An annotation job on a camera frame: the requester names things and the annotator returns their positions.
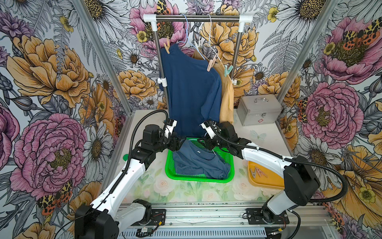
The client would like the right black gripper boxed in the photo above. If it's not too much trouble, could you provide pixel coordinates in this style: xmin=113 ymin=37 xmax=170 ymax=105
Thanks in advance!
xmin=197 ymin=132 xmax=230 ymax=151

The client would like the slate blue t-shirt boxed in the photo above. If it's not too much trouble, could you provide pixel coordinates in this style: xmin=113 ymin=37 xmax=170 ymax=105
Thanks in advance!
xmin=173 ymin=140 xmax=231 ymax=180

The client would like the white clothespin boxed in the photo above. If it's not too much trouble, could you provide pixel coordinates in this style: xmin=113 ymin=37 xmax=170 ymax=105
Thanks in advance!
xmin=249 ymin=167 xmax=257 ymax=179

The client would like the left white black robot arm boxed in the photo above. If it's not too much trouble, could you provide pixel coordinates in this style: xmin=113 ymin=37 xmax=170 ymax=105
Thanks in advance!
xmin=74 ymin=119 xmax=181 ymax=239

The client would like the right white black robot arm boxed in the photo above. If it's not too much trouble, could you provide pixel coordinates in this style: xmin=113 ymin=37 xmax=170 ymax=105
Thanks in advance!
xmin=200 ymin=120 xmax=320 ymax=224

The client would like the light blue hanger navy shirt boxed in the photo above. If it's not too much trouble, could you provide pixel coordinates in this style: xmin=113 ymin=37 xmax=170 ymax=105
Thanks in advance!
xmin=177 ymin=14 xmax=206 ymax=60

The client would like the green perforated plastic basket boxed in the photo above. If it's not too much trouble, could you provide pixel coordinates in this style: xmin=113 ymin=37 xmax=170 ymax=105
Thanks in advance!
xmin=165 ymin=138 xmax=235 ymax=183

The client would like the tan t-shirt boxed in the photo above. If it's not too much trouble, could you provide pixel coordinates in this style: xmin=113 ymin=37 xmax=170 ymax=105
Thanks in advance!
xmin=181 ymin=51 xmax=234 ymax=131

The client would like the green capped bottle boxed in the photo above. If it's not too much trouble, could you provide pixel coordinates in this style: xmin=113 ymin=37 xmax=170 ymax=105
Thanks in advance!
xmin=122 ymin=154 xmax=129 ymax=161

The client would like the dark navy t-shirt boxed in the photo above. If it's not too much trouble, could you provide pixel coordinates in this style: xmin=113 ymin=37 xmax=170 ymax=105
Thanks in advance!
xmin=161 ymin=44 xmax=222 ymax=137

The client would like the silver metal case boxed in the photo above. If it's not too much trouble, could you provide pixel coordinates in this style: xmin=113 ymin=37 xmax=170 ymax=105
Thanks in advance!
xmin=237 ymin=94 xmax=282 ymax=126

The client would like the yellow plastic tray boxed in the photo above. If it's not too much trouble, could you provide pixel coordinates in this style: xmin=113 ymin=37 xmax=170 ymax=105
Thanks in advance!
xmin=247 ymin=161 xmax=285 ymax=190

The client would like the teal clothespin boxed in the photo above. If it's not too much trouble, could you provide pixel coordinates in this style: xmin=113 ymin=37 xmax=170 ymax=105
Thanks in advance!
xmin=224 ymin=65 xmax=233 ymax=77

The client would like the metal clothes rack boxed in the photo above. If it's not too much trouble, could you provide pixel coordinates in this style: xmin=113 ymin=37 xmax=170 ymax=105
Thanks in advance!
xmin=143 ymin=14 xmax=253 ymax=109

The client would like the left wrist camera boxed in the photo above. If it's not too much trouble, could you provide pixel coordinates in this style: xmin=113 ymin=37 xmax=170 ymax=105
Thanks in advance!
xmin=164 ymin=119 xmax=177 ymax=139

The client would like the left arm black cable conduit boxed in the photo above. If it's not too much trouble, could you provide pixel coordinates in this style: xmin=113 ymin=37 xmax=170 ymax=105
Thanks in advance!
xmin=53 ymin=109 xmax=171 ymax=239

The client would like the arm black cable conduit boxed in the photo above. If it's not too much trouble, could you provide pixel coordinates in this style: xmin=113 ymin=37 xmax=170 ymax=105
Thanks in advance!
xmin=53 ymin=109 xmax=171 ymax=239
xmin=214 ymin=131 xmax=349 ymax=204

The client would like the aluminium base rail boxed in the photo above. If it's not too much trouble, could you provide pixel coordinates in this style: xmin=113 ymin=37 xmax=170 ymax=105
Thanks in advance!
xmin=78 ymin=203 xmax=332 ymax=239

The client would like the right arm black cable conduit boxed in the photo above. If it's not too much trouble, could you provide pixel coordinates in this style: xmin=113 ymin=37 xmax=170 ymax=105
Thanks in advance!
xmin=214 ymin=131 xmax=349 ymax=204

